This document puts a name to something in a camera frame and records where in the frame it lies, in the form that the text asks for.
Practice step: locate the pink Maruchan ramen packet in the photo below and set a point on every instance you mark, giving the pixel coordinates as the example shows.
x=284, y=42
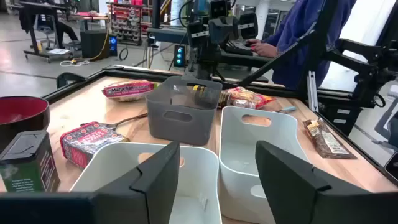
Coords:
x=127, y=90

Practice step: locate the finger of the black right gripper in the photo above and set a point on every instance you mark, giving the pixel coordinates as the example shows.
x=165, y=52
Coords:
x=248, y=26
x=197, y=34

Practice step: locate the person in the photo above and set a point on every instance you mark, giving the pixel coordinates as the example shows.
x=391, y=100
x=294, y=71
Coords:
x=298, y=37

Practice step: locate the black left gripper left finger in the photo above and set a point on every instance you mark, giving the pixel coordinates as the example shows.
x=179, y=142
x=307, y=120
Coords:
x=149, y=193

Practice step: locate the white building column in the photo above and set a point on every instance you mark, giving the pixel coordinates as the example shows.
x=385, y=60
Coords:
x=261, y=12

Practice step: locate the brown snack packet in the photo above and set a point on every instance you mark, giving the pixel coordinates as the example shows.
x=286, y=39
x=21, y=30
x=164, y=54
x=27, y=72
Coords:
x=326, y=140

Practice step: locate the black office desk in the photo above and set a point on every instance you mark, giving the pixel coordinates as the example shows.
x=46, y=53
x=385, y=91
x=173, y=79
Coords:
x=168, y=34

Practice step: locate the green spice tin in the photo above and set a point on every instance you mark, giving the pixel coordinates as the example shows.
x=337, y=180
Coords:
x=25, y=161

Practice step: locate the black rolling desk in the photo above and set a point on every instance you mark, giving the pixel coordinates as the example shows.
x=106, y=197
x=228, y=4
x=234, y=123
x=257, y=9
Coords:
x=40, y=6

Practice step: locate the black floor box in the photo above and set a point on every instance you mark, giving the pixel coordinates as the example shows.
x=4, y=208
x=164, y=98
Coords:
x=93, y=43

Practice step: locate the dark grey plastic bin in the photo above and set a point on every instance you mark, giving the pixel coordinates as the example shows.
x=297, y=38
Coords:
x=183, y=124

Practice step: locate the shelf with red bins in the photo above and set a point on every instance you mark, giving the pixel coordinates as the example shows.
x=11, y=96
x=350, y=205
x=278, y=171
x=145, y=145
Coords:
x=127, y=21

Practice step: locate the blue lit computer tower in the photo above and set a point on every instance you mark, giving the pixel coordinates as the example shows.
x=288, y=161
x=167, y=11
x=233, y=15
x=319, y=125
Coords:
x=113, y=45

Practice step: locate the black spoon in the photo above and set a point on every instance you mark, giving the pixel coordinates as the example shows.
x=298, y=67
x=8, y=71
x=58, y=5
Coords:
x=130, y=119

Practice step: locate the black keyboard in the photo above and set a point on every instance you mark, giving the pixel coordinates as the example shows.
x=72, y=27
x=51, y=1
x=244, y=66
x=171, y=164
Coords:
x=237, y=48

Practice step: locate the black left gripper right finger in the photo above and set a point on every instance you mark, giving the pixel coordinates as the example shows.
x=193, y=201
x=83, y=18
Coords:
x=295, y=193

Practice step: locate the red orange ramen packet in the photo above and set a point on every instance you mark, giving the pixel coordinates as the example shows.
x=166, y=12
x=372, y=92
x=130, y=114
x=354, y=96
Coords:
x=258, y=95

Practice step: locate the office chair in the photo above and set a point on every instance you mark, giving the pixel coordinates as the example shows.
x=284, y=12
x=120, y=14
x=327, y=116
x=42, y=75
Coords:
x=46, y=28

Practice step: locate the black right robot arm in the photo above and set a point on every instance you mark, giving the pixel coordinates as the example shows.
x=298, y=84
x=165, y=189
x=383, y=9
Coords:
x=205, y=62

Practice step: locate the red and black bowl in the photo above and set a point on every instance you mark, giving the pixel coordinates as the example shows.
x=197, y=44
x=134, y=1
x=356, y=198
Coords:
x=18, y=115

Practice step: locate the person's hand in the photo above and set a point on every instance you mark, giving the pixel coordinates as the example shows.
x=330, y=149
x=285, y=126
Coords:
x=262, y=48

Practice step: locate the computer with blue lights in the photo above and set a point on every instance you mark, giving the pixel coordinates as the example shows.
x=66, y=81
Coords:
x=179, y=56

